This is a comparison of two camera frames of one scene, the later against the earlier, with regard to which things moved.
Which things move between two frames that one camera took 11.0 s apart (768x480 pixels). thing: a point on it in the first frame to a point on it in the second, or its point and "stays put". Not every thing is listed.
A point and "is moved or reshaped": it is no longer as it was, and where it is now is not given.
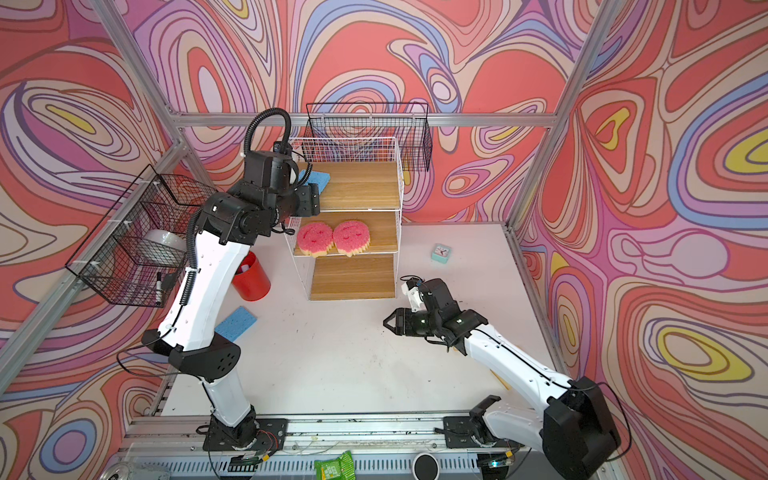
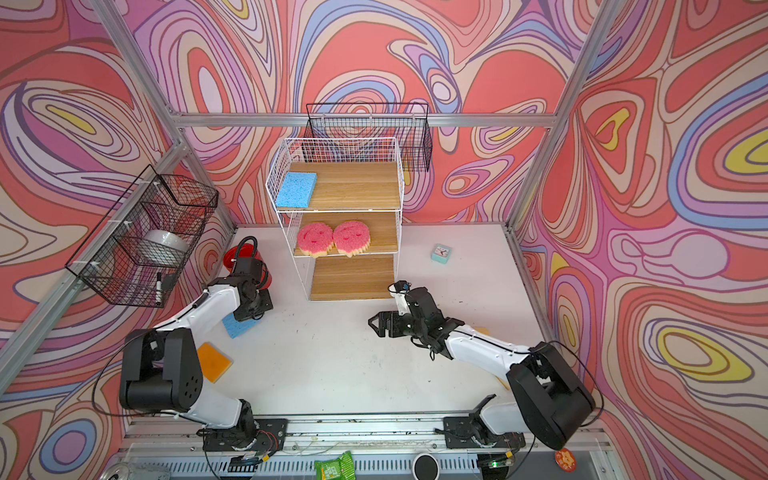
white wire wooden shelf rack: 352,247 stays put
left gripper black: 309,199 to 266,303
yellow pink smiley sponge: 351,237 stays put
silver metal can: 127,471 stays put
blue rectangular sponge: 322,179 is moved or reshaped
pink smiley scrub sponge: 314,238 stays put
